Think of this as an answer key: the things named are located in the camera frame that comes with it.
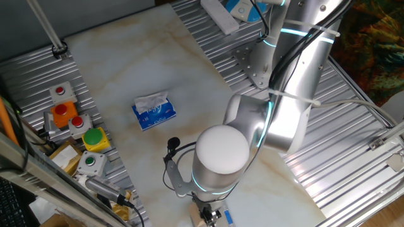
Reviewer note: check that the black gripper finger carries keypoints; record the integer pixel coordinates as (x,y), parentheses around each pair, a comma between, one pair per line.
(216,217)
(205,220)

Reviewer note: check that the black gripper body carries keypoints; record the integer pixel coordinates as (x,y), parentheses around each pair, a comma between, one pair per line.
(206,205)

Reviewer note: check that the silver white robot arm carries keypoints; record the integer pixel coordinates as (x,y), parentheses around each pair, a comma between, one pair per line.
(221,151)

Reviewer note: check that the gold foil package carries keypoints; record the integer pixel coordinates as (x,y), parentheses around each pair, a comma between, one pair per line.
(121,212)

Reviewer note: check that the blue tissue pack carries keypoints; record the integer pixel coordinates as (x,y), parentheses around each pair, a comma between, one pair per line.
(154,113)

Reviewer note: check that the grey ribbed handheld device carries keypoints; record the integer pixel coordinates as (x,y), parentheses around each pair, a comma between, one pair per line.
(102,187)

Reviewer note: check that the grey box green button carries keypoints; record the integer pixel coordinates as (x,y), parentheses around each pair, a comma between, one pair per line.
(91,164)

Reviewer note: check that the yellow box green button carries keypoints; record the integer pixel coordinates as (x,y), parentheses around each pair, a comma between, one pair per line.
(95,140)

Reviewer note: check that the white zip tie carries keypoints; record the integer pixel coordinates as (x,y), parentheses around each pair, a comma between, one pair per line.
(296,97)
(315,26)

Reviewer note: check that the brown cardboard box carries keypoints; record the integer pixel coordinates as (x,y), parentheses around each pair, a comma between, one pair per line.
(60,220)

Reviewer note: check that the grey box red button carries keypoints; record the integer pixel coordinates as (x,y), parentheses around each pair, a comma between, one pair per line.
(62,93)
(79,126)

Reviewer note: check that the orange box red button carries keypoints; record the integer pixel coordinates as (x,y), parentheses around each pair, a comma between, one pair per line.
(63,115)

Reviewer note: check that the silver metal box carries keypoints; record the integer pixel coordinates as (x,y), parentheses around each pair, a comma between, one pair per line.
(49,123)

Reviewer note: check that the white power strip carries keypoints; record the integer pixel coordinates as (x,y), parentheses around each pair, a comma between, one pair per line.
(221,15)

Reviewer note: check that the black keyboard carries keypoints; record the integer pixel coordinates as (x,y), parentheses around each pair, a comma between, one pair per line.
(11,205)

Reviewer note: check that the blue and white device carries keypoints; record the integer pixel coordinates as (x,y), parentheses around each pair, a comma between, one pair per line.
(241,9)

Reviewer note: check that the orange pole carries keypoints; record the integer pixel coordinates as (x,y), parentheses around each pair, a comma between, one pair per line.
(6,123)

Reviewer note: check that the colourful patterned cloth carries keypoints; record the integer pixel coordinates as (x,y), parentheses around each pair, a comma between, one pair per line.
(369,44)

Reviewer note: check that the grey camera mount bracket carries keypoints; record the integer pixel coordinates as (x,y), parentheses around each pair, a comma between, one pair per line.
(176,179)

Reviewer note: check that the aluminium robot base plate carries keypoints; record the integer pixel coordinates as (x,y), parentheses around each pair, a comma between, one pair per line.
(252,69)

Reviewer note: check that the aluminium frame bar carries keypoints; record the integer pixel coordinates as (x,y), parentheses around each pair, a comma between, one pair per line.
(47,183)

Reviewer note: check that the small metal bracket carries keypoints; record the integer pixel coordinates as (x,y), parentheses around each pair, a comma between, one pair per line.
(376,144)

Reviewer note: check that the aluminium profile post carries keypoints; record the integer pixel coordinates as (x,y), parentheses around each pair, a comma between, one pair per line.
(44,22)

